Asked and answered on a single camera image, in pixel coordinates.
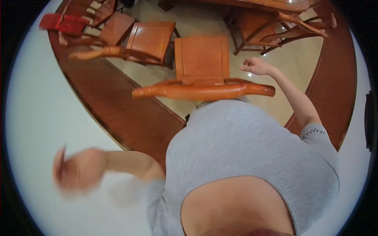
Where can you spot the person's left hand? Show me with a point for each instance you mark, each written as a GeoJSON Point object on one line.
{"type": "Point", "coordinates": [81, 169]}

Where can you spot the person's right hand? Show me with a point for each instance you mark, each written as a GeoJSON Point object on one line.
{"type": "Point", "coordinates": [260, 67]}

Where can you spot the person's left fingers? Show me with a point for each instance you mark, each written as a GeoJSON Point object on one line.
{"type": "Point", "coordinates": [59, 165]}

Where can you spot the person's right thumb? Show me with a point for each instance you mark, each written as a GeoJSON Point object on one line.
{"type": "Point", "coordinates": [245, 68]}

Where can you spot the person's right fingers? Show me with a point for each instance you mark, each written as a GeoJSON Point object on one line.
{"type": "Point", "coordinates": [251, 61]}

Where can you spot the wooden chair with curved backrest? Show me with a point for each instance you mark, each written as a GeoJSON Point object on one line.
{"type": "Point", "coordinates": [202, 62]}
{"type": "Point", "coordinates": [116, 26]}
{"type": "Point", "coordinates": [260, 26]}
{"type": "Point", "coordinates": [150, 39]}

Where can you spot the wooden table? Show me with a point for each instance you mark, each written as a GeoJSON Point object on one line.
{"type": "Point", "coordinates": [265, 3]}

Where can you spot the person's body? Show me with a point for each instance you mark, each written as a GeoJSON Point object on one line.
{"type": "Point", "coordinates": [236, 147]}

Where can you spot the red ribbed object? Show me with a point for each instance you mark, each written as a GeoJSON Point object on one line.
{"type": "Point", "coordinates": [66, 25]}

